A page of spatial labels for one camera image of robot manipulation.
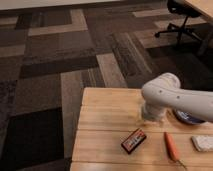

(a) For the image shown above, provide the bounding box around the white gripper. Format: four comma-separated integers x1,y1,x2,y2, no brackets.
142,104,166,122

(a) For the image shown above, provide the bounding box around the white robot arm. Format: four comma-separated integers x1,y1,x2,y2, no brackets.
141,73,213,123

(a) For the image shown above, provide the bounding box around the dark snack bar packet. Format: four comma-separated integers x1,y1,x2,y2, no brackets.
121,128,147,154

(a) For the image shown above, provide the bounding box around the dark blue patterned bowl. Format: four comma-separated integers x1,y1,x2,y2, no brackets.
174,110,204,125

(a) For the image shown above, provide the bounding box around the orange carrot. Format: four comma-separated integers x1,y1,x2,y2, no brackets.
164,132,187,169

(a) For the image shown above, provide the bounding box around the black office chair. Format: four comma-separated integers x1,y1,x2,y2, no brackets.
154,0,205,46

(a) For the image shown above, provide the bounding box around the wooden desk top corner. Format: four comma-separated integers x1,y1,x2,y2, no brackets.
184,0,213,23

